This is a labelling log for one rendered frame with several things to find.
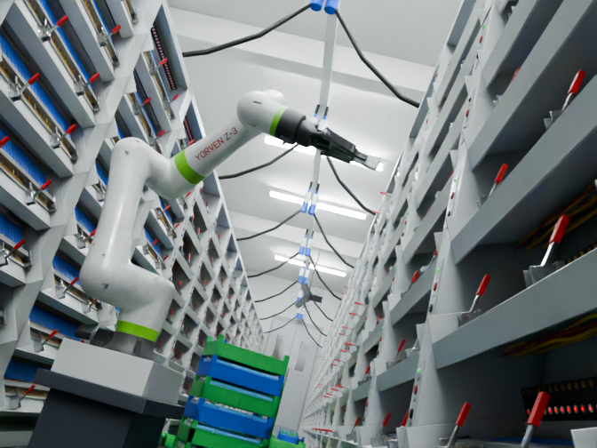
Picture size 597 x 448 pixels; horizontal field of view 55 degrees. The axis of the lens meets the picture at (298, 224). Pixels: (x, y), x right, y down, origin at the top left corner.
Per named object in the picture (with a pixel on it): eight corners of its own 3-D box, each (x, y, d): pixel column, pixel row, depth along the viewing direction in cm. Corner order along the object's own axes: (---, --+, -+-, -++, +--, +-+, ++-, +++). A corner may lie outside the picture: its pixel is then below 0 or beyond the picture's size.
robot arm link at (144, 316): (97, 325, 164) (120, 264, 170) (139, 340, 175) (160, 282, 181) (123, 330, 155) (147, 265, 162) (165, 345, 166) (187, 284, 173)
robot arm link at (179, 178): (143, 195, 184) (142, 168, 191) (172, 212, 193) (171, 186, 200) (183, 164, 177) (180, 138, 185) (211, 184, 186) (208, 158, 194)
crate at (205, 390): (200, 397, 209) (207, 375, 212) (188, 394, 227) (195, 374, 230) (274, 418, 218) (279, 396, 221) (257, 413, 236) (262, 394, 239)
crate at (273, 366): (213, 354, 214) (219, 333, 217) (201, 355, 233) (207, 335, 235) (284, 376, 223) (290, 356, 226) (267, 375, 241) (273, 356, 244)
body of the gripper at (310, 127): (294, 148, 163) (323, 162, 162) (294, 134, 155) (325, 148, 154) (306, 128, 165) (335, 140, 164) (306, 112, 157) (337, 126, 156)
